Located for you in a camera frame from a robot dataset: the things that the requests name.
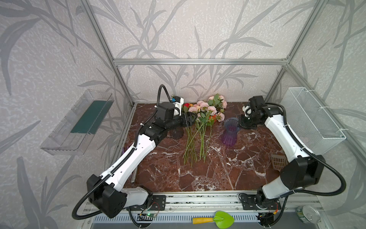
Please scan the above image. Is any purple ribbed glass vase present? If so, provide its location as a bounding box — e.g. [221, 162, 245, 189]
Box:
[222, 117, 240, 147]

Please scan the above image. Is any pink rose stem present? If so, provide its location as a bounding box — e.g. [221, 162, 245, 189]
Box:
[198, 106, 225, 162]
[184, 102, 209, 166]
[207, 94, 227, 113]
[183, 105, 198, 166]

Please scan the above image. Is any red rose stem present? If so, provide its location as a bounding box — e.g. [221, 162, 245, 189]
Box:
[204, 115, 216, 161]

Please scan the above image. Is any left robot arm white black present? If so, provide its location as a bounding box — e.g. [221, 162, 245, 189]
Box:
[86, 102, 197, 218]

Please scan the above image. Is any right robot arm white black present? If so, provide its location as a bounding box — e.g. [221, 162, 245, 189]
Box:
[239, 96, 325, 209]

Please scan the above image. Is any red orange small flower stem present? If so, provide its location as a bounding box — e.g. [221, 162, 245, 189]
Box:
[183, 103, 193, 113]

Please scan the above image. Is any dark glass cup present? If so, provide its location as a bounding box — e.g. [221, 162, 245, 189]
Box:
[169, 127, 185, 140]

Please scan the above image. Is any brown plastic scoop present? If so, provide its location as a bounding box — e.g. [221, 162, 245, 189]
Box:
[271, 154, 288, 172]

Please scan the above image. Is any metal tin can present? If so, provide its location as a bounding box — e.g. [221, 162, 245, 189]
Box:
[296, 205, 321, 224]

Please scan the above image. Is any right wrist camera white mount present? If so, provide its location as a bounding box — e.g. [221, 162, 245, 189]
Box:
[242, 105, 252, 117]

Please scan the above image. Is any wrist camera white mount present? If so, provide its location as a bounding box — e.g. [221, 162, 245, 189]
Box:
[172, 96, 184, 116]
[242, 105, 252, 117]

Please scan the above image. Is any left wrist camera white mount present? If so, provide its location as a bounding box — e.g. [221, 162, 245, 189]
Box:
[172, 96, 184, 116]

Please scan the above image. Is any white wire mesh basket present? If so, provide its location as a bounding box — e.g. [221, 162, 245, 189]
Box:
[280, 87, 347, 155]

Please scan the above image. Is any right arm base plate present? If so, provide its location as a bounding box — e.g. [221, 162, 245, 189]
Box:
[238, 193, 282, 211]

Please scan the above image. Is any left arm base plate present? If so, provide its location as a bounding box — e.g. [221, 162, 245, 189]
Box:
[132, 194, 166, 211]

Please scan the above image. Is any aluminium front rail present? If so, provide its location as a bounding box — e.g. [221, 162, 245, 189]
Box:
[77, 191, 327, 224]

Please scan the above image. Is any green toy shovel yellow handle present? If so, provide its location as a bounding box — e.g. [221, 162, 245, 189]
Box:
[192, 211, 234, 229]

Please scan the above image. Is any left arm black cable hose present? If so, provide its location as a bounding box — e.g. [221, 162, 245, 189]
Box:
[71, 84, 172, 220]

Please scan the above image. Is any clear plastic wall tray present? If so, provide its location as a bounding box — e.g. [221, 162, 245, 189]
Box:
[40, 89, 114, 156]

